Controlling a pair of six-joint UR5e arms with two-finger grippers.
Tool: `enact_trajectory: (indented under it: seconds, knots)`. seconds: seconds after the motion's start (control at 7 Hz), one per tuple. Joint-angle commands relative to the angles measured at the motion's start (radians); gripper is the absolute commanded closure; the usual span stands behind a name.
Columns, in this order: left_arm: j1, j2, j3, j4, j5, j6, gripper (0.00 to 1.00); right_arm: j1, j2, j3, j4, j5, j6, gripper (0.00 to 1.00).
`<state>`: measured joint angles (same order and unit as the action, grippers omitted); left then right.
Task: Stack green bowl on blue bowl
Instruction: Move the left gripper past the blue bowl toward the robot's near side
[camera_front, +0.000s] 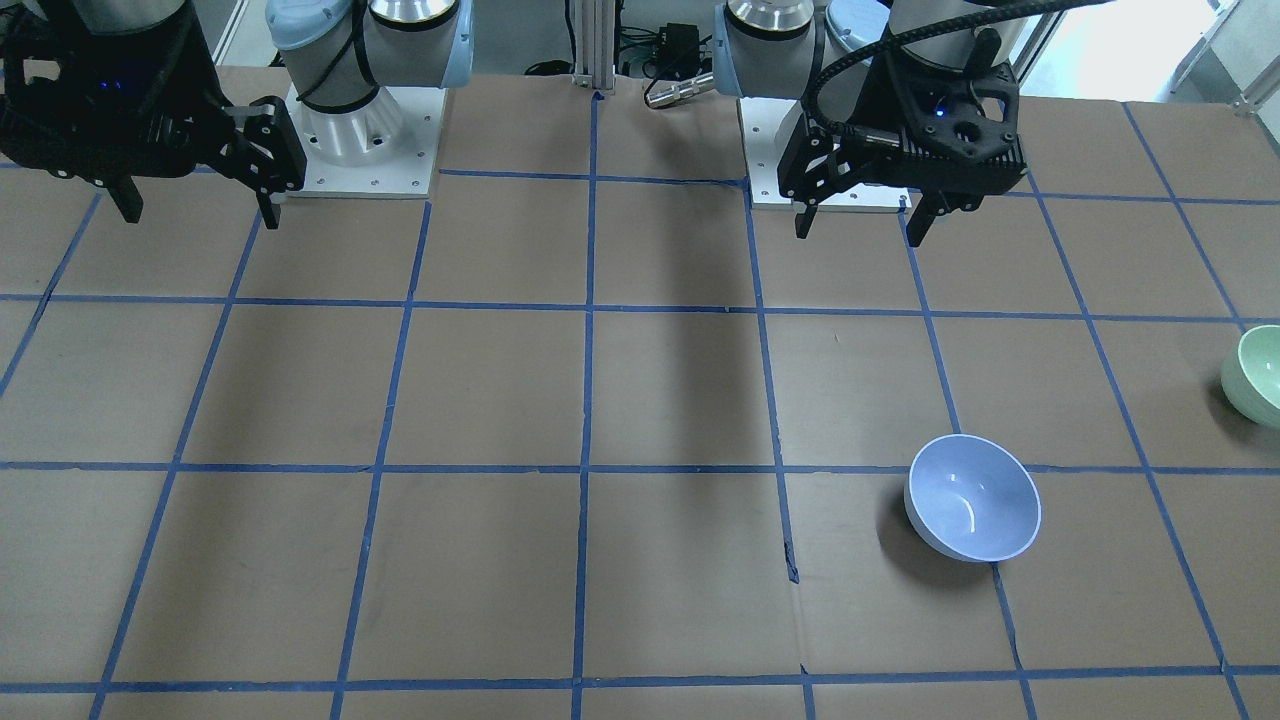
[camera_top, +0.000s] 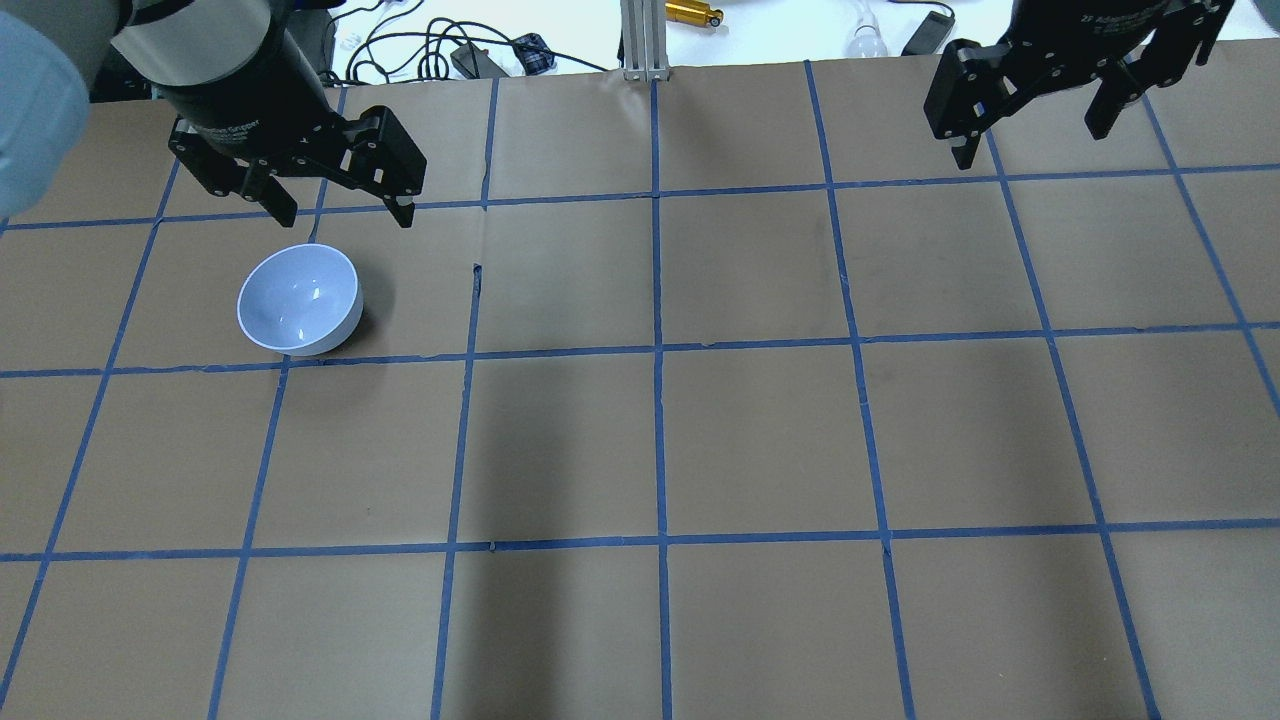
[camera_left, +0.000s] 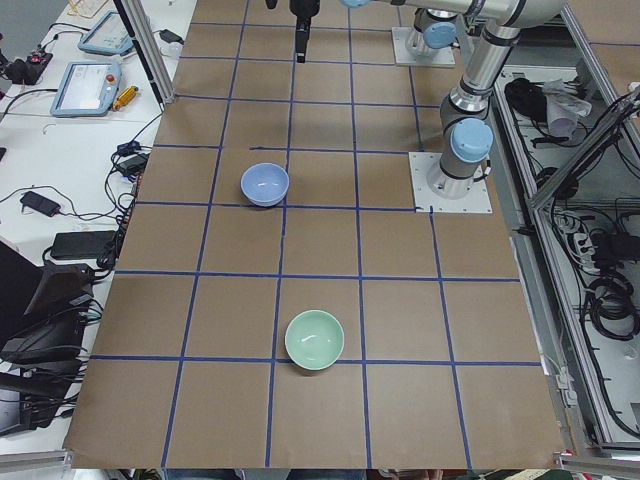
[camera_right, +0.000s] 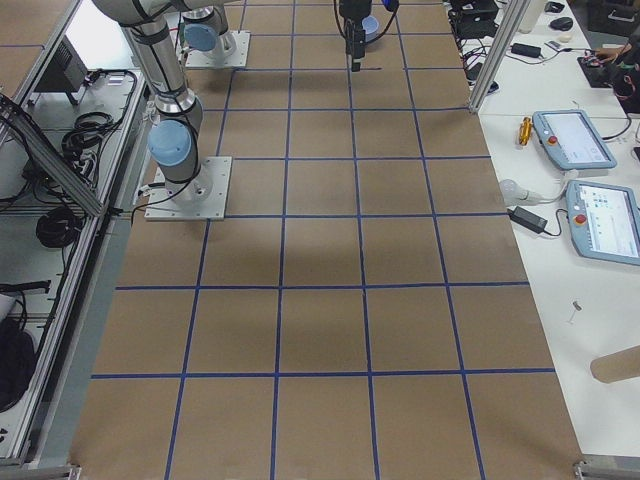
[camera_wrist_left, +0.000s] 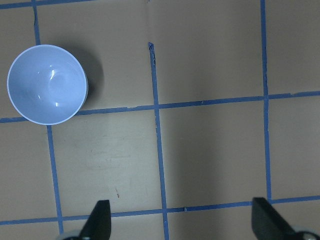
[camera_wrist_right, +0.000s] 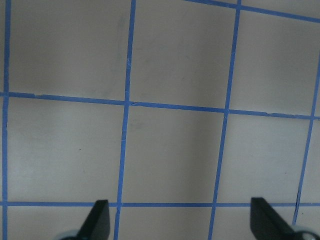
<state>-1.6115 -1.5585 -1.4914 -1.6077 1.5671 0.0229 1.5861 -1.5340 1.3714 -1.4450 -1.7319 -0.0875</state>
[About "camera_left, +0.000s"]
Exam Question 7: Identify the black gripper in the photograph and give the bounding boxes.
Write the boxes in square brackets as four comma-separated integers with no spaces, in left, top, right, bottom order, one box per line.
[265,0,320,63]

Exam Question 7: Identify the green ceramic bowl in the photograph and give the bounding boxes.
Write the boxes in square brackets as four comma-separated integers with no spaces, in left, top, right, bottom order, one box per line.
[284,310,345,371]

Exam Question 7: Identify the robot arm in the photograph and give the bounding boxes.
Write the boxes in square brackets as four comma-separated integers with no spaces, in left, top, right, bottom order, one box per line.
[407,0,566,200]
[288,0,457,66]

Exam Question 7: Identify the blue ceramic bowl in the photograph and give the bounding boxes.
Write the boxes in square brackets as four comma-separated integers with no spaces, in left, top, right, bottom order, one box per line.
[240,163,290,207]

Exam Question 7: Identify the far blue teach pendant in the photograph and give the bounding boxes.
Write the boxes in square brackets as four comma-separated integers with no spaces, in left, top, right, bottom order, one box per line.
[78,10,134,56]

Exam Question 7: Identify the blue teach pendant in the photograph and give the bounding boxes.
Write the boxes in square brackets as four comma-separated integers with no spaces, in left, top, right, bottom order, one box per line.
[78,10,134,56]
[50,61,121,118]

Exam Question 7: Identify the near blue teach pendant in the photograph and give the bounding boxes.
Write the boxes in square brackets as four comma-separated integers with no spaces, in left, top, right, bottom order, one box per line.
[50,61,121,118]

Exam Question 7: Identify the black power adapter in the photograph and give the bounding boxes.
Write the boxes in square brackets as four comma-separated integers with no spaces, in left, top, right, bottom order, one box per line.
[50,230,116,260]

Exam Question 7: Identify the aluminium frame post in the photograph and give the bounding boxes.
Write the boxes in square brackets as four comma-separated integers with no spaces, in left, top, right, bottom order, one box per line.
[113,0,175,105]

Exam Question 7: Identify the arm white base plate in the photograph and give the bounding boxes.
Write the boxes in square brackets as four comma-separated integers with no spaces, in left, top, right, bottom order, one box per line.
[391,27,456,68]
[408,152,493,214]

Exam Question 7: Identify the yellow handled tool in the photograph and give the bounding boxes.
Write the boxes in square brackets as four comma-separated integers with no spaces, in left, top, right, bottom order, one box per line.
[112,85,139,111]

